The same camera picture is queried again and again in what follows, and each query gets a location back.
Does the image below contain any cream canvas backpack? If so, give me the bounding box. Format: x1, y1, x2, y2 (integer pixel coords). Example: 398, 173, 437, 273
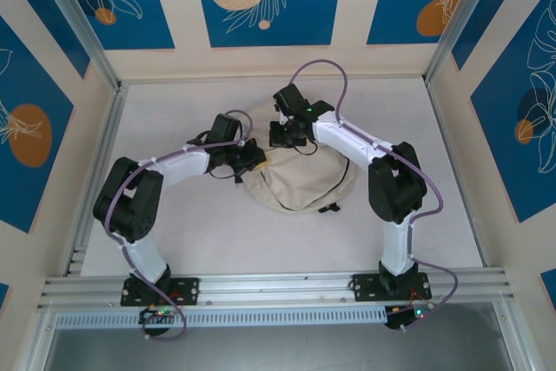
241, 103, 360, 215

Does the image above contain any small controller board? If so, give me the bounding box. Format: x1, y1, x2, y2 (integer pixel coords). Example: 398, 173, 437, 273
138, 306, 182, 324
384, 305, 431, 331

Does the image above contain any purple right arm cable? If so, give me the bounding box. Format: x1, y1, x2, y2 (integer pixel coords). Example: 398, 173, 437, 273
288, 59, 460, 331

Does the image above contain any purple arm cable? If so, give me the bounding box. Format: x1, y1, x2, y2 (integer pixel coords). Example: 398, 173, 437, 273
288, 59, 460, 331
105, 109, 254, 341

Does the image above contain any aluminium mounting rail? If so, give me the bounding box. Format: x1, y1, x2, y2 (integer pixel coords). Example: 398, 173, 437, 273
36, 267, 516, 312

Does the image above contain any aluminium table side rail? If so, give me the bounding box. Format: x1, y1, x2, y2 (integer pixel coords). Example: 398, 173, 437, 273
64, 83, 127, 276
423, 79, 490, 268

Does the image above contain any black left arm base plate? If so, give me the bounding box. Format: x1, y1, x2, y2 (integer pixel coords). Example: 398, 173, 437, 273
120, 276, 201, 307

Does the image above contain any slotted grey cable duct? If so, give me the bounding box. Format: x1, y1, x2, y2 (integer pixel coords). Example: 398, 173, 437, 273
55, 306, 387, 328

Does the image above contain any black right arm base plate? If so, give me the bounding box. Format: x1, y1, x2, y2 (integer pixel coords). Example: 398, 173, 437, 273
351, 272, 434, 302

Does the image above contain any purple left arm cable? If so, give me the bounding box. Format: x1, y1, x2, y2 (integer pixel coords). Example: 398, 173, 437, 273
105, 109, 254, 341

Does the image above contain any aluminium frame post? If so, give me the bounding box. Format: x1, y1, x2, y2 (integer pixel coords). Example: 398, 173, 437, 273
32, 0, 121, 89
425, 0, 505, 85

